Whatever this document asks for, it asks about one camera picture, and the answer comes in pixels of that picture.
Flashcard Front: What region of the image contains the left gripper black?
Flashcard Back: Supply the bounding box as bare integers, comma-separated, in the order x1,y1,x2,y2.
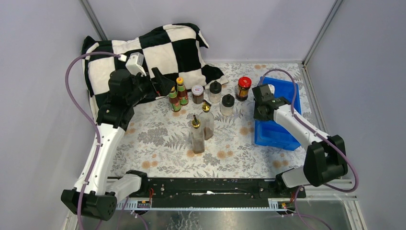
125,67,175,106

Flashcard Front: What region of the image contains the red lid chili sauce jar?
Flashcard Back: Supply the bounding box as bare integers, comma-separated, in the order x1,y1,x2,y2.
236,76,252,101

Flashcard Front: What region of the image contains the blue plastic divided bin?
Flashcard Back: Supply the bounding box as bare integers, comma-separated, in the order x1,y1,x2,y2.
254,77,302,151

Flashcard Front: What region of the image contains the white lid brown sauce jar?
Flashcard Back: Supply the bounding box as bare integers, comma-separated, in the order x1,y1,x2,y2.
191,85,204,104

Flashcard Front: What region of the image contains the black lid shaker jar front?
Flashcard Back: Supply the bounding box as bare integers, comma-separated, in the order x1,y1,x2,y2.
220,94,235,116

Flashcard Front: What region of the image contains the black lid shaker jar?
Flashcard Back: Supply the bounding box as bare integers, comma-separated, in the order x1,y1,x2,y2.
209,80,222,104
220,94,235,116

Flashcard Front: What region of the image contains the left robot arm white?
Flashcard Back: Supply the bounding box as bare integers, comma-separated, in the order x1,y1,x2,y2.
61,67,175,221

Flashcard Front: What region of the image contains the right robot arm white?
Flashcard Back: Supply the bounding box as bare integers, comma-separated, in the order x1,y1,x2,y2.
252,84,348,197

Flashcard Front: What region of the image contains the yellow cap sauce bottle rear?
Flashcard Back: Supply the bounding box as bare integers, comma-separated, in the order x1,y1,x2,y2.
176,77,189,106

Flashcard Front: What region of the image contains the yellow cap sauce bottle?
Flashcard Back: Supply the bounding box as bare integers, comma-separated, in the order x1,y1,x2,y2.
168,87,181,112
176,77,189,106

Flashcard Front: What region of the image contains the yellow cap sauce bottle front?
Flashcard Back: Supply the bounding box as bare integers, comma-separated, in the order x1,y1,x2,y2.
168,87,181,112

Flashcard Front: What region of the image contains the black white checkered blanket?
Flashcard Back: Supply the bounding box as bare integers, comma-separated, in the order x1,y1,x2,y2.
81,23,228,120

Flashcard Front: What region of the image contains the glass oil bottle rear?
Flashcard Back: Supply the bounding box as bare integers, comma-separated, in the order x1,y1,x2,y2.
198,100,214,140

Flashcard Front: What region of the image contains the glass oil bottle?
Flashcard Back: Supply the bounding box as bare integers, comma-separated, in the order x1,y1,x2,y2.
198,100,214,140
190,115,205,154

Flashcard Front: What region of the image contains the glass oil bottle front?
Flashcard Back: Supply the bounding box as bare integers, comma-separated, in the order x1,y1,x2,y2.
190,115,205,154

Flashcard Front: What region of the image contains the floral tablecloth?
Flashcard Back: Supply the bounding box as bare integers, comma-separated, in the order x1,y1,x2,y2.
109,63,321,179

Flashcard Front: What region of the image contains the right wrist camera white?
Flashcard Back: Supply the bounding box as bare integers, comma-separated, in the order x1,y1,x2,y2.
268,84,275,94

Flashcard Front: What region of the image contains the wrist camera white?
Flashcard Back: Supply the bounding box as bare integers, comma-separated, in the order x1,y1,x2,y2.
125,52,147,76
268,84,275,94

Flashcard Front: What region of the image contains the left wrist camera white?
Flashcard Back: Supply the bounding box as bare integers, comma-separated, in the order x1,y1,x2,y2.
125,52,147,76

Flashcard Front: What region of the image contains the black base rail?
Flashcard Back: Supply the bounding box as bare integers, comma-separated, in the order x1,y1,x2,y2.
130,177,306,208

